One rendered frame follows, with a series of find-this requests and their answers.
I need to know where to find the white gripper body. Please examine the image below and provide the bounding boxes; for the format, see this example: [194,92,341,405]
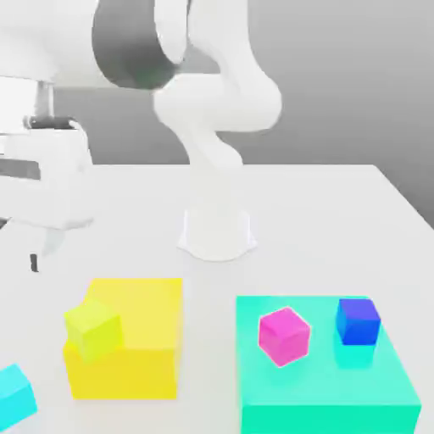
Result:
[0,130,95,232]

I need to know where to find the small lime cube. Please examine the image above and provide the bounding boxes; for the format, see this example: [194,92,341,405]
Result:
[63,297,124,364]

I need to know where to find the small magenta cube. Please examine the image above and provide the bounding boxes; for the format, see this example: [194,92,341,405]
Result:
[258,305,312,369]

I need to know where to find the large yellow box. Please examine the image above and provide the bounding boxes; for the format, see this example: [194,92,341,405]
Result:
[62,277,185,402]

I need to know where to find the small blue cube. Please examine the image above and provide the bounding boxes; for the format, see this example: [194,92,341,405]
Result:
[335,298,382,347]

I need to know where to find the large turquoise box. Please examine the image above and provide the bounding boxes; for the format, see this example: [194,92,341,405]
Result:
[235,295,424,434]

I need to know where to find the small cyan cube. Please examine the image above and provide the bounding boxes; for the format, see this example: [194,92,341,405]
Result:
[0,363,39,434]

